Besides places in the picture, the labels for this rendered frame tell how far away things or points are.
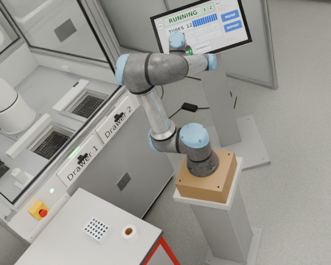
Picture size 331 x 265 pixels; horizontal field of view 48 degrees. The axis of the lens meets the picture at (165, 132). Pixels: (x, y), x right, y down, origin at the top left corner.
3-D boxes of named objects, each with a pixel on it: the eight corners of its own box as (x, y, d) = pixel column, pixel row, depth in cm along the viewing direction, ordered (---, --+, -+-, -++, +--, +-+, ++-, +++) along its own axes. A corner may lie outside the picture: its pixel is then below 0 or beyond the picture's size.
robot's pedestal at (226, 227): (262, 229, 236) (245, 155, 184) (252, 275, 219) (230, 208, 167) (217, 221, 250) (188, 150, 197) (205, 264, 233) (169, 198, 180)
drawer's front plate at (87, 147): (102, 147, 210) (94, 134, 202) (68, 187, 197) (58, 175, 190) (100, 146, 211) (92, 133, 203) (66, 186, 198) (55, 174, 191)
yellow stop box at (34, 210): (50, 210, 187) (43, 202, 182) (40, 222, 184) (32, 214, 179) (44, 206, 190) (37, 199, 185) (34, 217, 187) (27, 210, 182)
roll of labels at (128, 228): (124, 243, 171) (121, 240, 168) (125, 230, 176) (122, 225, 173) (138, 241, 169) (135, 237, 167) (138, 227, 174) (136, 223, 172)
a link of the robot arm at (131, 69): (183, 159, 167) (144, 68, 127) (152, 156, 173) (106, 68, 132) (189, 138, 173) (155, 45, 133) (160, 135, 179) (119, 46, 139)
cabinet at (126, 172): (179, 174, 286) (144, 99, 230) (94, 296, 240) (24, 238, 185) (95, 141, 340) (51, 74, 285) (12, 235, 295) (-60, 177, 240)
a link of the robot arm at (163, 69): (176, 52, 123) (217, 48, 167) (146, 53, 128) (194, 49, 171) (177, 88, 126) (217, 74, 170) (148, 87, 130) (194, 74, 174)
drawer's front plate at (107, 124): (135, 109, 224) (128, 95, 216) (105, 144, 211) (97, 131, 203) (133, 108, 225) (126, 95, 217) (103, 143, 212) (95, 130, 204)
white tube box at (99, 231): (113, 230, 177) (110, 226, 175) (102, 245, 174) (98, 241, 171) (96, 219, 185) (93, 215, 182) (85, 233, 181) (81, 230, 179)
